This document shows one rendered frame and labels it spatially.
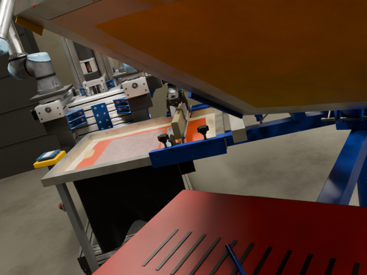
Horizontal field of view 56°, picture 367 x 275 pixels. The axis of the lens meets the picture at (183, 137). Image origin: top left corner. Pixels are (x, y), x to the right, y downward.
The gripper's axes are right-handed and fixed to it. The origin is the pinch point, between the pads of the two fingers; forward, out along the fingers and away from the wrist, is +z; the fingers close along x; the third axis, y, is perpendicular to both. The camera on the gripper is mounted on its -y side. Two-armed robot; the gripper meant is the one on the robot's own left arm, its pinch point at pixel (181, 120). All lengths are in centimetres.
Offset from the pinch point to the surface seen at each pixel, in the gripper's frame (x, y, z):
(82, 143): 56, 12, 4
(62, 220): 152, 117, 103
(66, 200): 76, 10, 34
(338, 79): -46, -81, -24
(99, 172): 33.9, -29.3, 6.0
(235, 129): -23.4, -33.3, -1.6
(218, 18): -24, -102, -42
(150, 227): -4, -99, -8
